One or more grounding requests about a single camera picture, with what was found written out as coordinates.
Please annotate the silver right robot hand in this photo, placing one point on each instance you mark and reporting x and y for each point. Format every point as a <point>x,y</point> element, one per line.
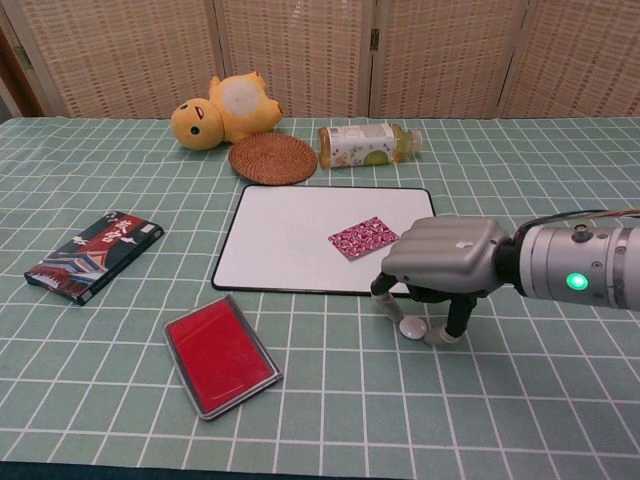
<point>445,255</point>

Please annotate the small white round disc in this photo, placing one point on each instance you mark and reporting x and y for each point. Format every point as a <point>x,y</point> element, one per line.
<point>414,327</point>

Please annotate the red patterned cloth square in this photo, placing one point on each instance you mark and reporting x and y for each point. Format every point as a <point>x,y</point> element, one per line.
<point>363,238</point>

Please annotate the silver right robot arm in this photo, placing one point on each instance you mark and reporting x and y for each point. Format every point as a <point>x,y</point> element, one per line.
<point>575,267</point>

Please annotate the green tea plastic bottle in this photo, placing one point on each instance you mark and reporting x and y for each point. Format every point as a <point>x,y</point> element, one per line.
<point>360,145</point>

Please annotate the white board with black rim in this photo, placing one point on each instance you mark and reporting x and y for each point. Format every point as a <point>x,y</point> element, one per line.
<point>280,240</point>

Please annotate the green checked tablecloth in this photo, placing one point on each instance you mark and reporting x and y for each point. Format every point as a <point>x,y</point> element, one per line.
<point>350,400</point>

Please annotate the round woven rattan coaster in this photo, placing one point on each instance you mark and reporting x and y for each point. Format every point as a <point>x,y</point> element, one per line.
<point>273,158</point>

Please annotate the woven folding screen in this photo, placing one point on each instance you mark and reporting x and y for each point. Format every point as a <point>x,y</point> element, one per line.
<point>440,55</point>

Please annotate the red ink stamp pad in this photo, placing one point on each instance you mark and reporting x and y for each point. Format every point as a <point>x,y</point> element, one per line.
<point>220,347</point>

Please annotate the yellow plush duck toy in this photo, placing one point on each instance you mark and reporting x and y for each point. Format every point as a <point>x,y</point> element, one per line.
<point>200,125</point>

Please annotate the dark illustrated book box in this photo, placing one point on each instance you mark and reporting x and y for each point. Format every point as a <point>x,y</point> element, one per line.
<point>95,255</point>

